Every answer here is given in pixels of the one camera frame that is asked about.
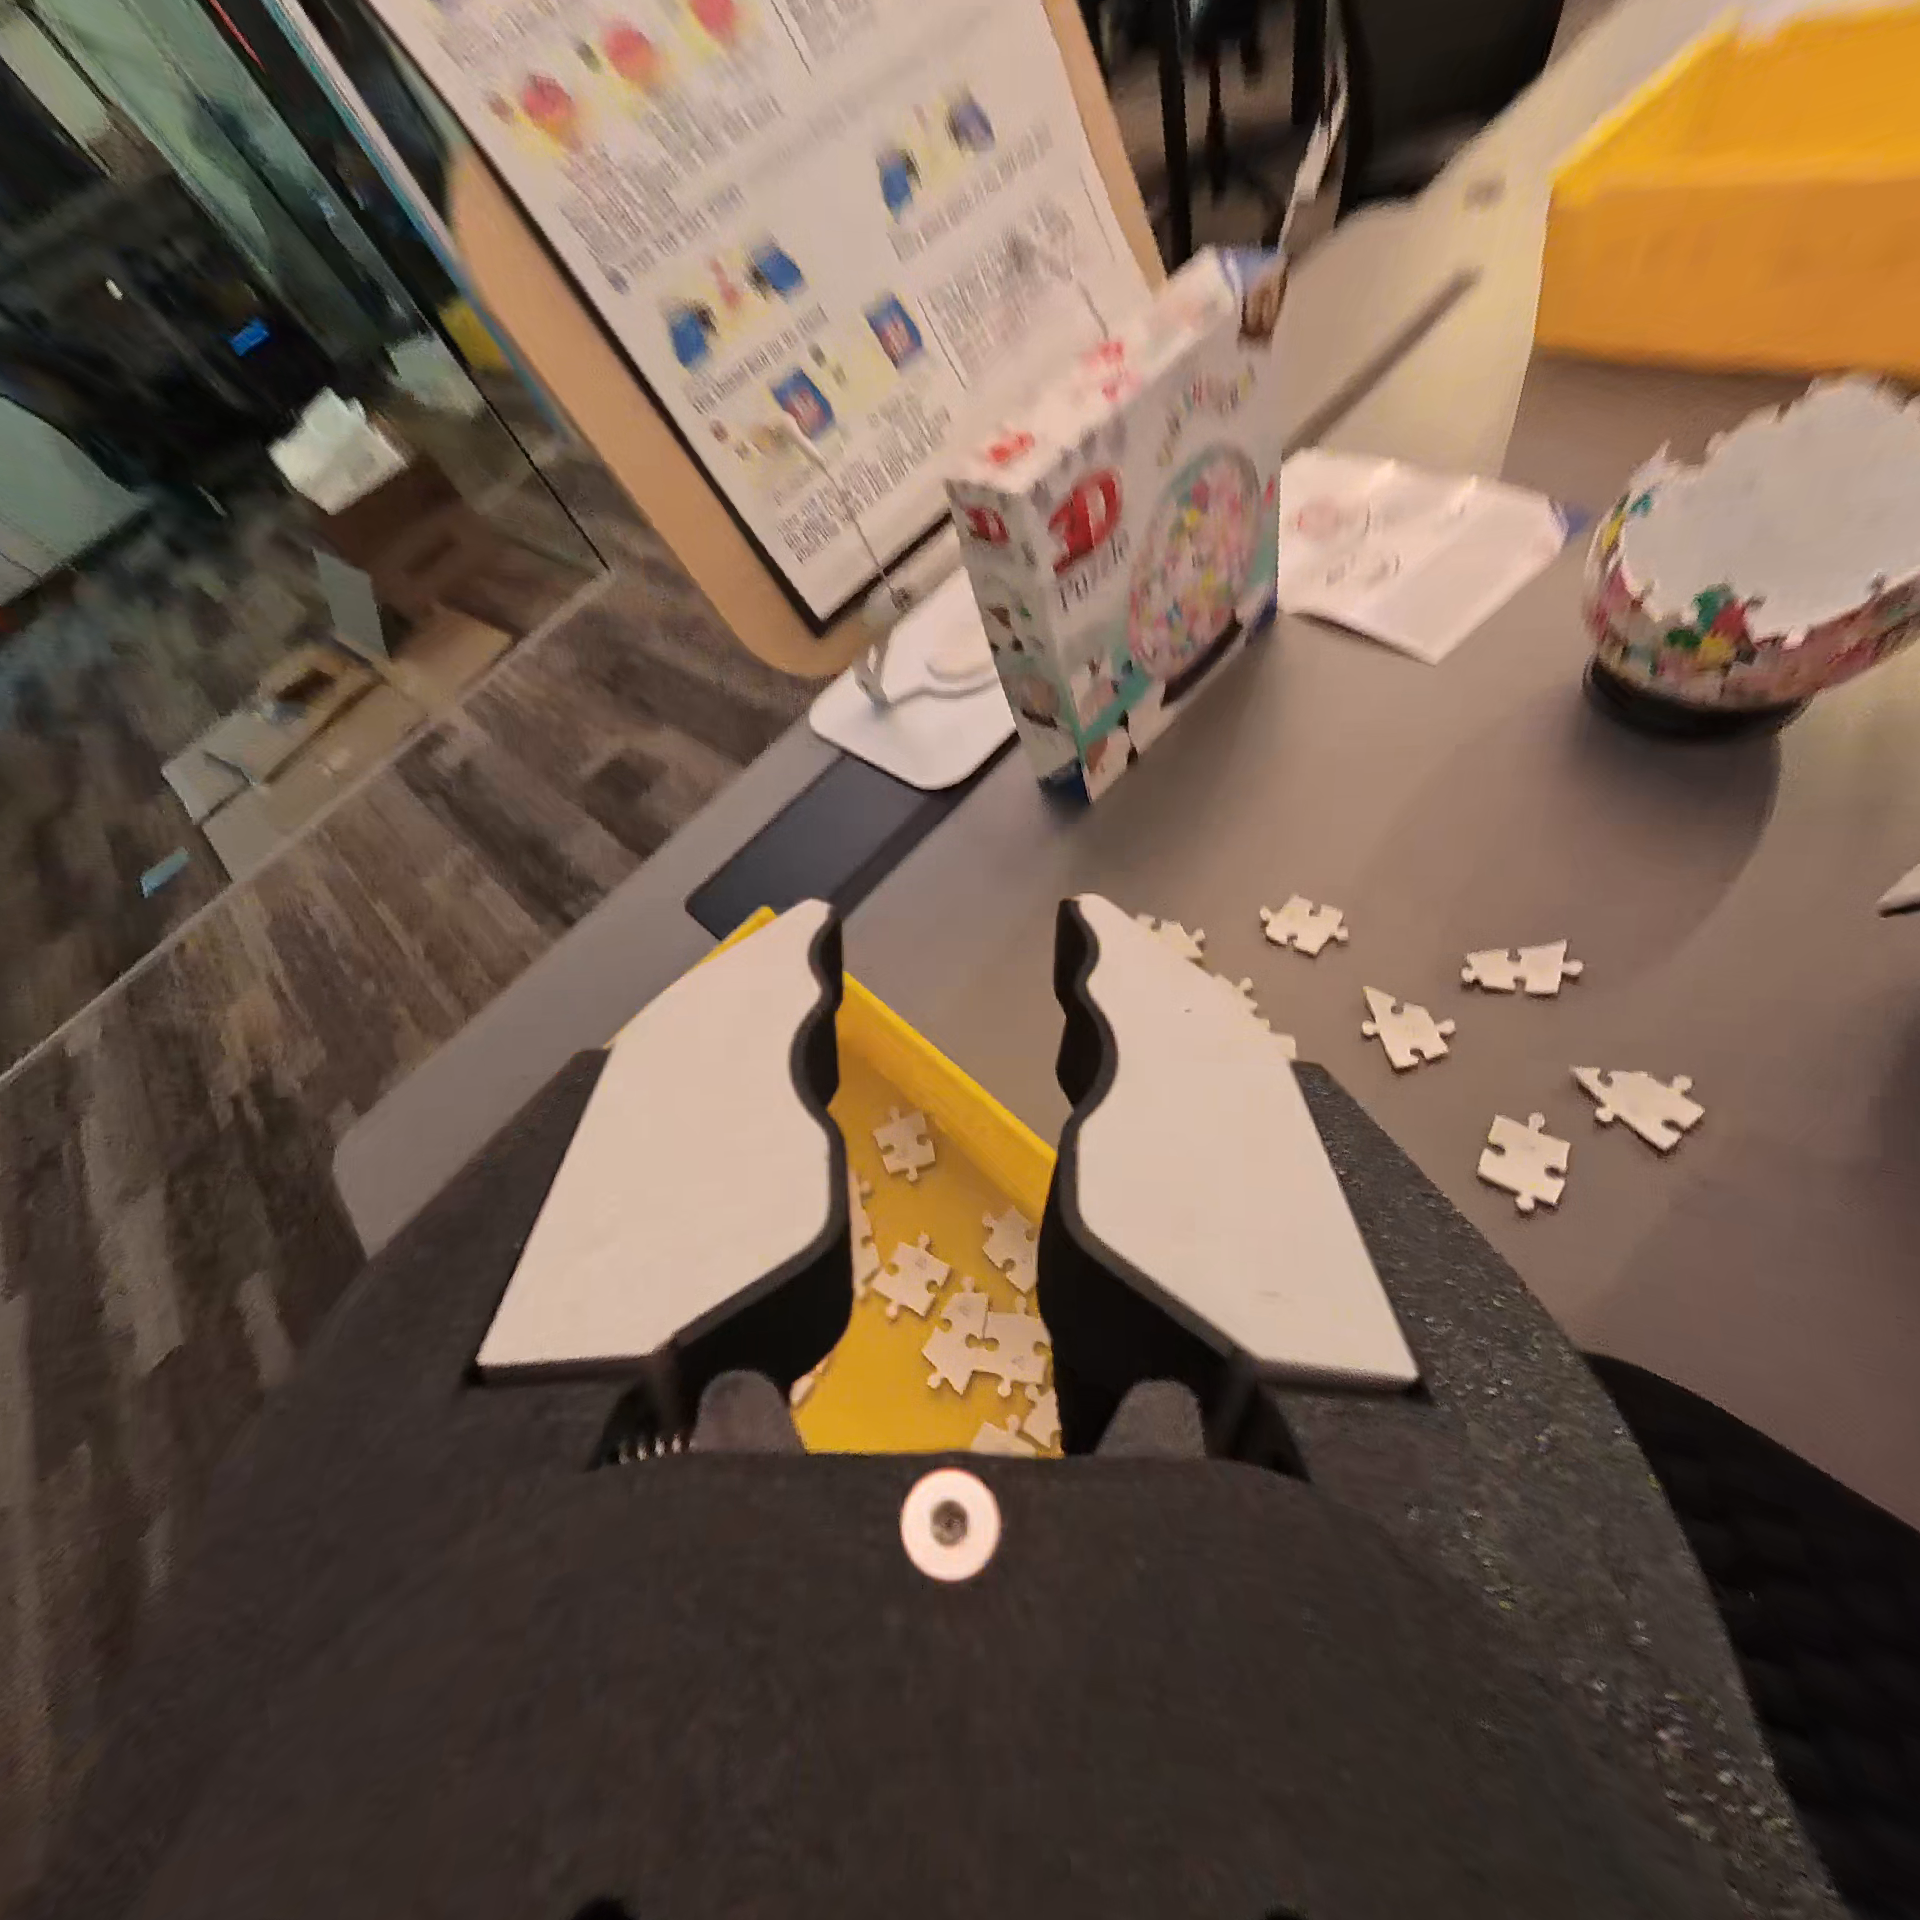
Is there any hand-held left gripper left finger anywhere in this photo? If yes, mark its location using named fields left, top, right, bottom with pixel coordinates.
left=472, top=899, right=855, bottom=1410

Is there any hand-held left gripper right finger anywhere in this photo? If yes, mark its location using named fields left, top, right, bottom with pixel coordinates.
left=1036, top=894, right=1421, bottom=1449

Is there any yellow plastic bin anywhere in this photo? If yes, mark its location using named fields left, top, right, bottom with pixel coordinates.
left=703, top=904, right=1063, bottom=1459
left=1532, top=0, right=1920, bottom=378

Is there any pile of white puzzle pieces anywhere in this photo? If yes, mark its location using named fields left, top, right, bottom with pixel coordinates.
left=793, top=1107, right=1063, bottom=1459

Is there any black round puzzle stand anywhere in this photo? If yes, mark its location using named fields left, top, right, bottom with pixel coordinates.
left=1584, top=661, right=1810, bottom=743

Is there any colourful puzzle ball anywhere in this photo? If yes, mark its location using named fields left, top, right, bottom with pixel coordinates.
left=1579, top=376, right=1920, bottom=715

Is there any teal puzzle box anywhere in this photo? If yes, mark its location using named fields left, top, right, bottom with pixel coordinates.
left=939, top=250, right=1291, bottom=808

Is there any flattened cardboard box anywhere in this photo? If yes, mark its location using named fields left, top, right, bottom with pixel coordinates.
left=156, top=607, right=518, bottom=887

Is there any white instruction leaflet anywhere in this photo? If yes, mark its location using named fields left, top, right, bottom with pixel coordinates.
left=1276, top=447, right=1569, bottom=665

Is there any black textured wrist rest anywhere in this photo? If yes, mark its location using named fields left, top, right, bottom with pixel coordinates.
left=1589, top=1357, right=1920, bottom=1920

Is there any instruction sheet on black board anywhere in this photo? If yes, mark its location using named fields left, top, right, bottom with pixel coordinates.
left=366, top=0, right=1157, bottom=633

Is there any black office chair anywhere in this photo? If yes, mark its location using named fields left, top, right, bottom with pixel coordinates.
left=1335, top=0, right=1569, bottom=211

